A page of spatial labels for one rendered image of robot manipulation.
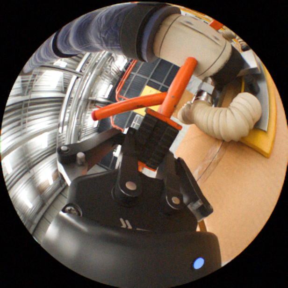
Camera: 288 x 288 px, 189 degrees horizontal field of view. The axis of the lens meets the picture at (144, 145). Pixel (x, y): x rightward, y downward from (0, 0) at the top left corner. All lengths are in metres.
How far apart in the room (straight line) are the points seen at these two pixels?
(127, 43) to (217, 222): 0.32
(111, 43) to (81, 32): 0.11
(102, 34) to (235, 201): 0.35
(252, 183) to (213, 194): 0.08
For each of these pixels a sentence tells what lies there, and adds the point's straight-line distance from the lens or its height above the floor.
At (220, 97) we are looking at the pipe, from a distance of 0.22.
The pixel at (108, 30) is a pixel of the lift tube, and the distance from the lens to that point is 0.22.
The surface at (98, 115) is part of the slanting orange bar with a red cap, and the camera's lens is 0.19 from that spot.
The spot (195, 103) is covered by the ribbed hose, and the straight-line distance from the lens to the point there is 0.18.
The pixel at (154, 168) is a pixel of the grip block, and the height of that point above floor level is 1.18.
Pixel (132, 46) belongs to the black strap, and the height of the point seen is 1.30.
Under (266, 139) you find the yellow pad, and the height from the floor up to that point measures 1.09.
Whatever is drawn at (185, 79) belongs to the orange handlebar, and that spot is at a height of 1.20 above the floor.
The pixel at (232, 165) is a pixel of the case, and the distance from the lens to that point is 0.18.
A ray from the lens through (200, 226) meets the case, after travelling 0.36.
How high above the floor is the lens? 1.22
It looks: 5 degrees down
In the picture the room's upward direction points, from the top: 65 degrees counter-clockwise
